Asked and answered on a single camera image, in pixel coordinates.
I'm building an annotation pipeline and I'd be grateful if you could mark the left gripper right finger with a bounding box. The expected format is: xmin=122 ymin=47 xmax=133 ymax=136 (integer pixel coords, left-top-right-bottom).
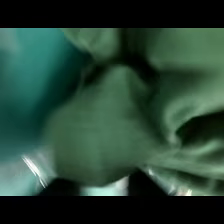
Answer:
xmin=127 ymin=168 xmax=168 ymax=197

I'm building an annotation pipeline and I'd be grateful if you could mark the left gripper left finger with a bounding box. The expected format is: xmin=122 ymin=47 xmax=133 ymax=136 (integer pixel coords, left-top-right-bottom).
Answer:
xmin=38 ymin=177 xmax=82 ymax=197

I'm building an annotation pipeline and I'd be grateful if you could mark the green garment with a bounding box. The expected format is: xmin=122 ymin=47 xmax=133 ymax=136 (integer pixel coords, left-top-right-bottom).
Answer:
xmin=42 ymin=28 xmax=224 ymax=197

